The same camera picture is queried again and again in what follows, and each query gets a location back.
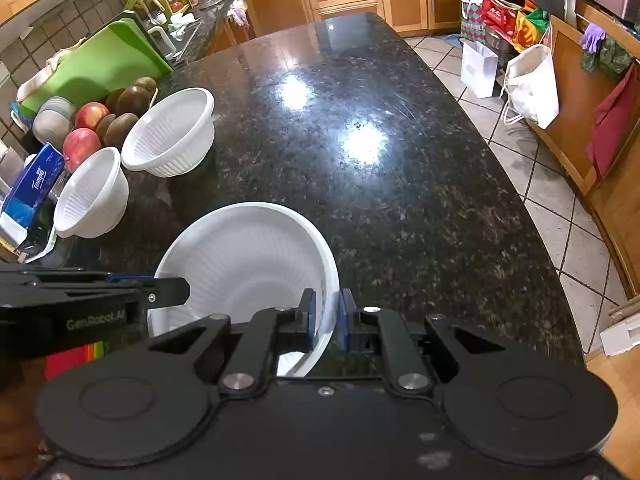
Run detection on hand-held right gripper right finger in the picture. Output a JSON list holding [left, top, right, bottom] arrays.
[[339, 289, 506, 392]]

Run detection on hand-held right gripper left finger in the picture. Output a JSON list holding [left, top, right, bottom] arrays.
[[149, 288, 317, 395]]

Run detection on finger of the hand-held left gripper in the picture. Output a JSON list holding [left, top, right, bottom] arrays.
[[40, 277, 191, 309], [0, 266, 155, 287]]

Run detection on white ribbed bowl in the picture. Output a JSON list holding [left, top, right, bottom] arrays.
[[147, 202, 340, 378], [53, 147, 130, 239], [121, 87, 216, 178]]

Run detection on stacked grey bowls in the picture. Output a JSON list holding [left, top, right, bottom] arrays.
[[32, 96, 77, 142]]

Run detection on white metal tray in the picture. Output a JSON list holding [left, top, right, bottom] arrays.
[[20, 225, 58, 263]]

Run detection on blue tissue pack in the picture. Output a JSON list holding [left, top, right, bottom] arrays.
[[0, 142, 66, 248]]

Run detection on red apple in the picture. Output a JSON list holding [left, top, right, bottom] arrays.
[[62, 128, 102, 172], [75, 102, 111, 131]]

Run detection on green cutting board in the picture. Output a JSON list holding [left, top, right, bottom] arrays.
[[17, 17, 175, 116]]

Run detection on cream tote bag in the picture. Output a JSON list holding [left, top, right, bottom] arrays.
[[15, 45, 96, 103]]

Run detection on white cardboard box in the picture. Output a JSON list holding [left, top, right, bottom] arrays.
[[600, 310, 640, 357]]

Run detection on white paper bag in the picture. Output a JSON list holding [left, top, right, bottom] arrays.
[[460, 40, 499, 99]]

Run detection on wooden shelf unit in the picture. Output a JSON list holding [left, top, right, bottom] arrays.
[[530, 0, 640, 301]]

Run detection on white tote bag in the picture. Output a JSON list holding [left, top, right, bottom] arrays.
[[501, 44, 560, 129]]

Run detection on red cloth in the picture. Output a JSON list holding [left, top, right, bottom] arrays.
[[586, 62, 640, 181]]

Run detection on colourful shopping bags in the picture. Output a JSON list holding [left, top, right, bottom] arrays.
[[460, 0, 551, 53]]

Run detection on green patterned cloth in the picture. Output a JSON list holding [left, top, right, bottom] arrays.
[[580, 35, 636, 81]]

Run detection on purple gloves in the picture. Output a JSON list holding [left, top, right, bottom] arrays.
[[580, 22, 607, 53]]

